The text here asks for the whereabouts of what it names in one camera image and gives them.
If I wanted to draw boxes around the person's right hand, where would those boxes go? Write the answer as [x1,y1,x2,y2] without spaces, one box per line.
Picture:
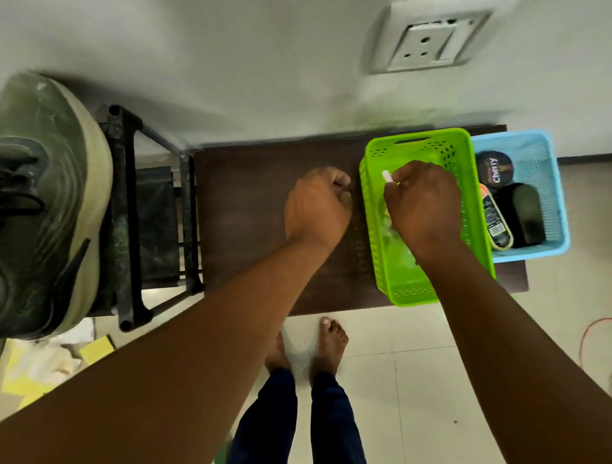
[382,160,463,261]

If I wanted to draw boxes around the person's left hand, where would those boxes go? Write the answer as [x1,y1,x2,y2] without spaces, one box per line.
[284,166,354,252]

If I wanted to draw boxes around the yellow-edged shoe shine sponge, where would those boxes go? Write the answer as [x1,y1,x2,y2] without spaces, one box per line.
[479,183,515,252]

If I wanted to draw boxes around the white paper square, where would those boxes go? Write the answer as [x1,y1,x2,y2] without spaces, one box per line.
[52,317,96,347]

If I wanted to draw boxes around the green sneaker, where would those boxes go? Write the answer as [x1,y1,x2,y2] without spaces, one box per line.
[0,71,114,340]

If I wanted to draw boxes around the person's right forearm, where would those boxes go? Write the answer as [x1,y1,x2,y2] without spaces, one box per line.
[416,238,612,464]

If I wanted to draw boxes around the person's left forearm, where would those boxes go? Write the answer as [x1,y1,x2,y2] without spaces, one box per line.
[0,238,345,464]

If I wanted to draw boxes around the dark brown low bench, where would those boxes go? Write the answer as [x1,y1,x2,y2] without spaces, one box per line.
[193,124,530,317]

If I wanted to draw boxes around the person's right foot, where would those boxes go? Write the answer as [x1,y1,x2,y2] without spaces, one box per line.
[309,317,350,383]

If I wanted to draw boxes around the person's foot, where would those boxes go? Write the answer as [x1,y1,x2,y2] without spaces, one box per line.
[309,317,350,383]
[264,332,293,376]

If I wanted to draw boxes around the person's left foot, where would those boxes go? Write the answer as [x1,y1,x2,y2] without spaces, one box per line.
[264,332,293,376]

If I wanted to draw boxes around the round black polish tin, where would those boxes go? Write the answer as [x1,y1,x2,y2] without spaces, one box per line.
[474,150,515,190]

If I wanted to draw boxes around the green plastic basket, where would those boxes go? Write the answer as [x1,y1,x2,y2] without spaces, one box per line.
[358,127,497,308]

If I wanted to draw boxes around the light blue plastic basket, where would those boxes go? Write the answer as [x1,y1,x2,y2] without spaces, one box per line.
[470,129,571,265]

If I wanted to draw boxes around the dark skirting strip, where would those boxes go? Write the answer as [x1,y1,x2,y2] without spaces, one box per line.
[557,152,612,167]

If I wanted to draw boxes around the black metal shoe rack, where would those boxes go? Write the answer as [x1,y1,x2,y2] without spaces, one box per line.
[88,104,205,334]

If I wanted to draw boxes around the dark blue trousers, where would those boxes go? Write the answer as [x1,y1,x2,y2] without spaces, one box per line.
[225,368,368,464]

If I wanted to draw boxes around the white wall socket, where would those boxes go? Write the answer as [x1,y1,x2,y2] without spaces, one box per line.
[365,0,520,76]

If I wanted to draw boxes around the red cable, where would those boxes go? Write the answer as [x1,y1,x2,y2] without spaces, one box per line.
[577,317,612,372]

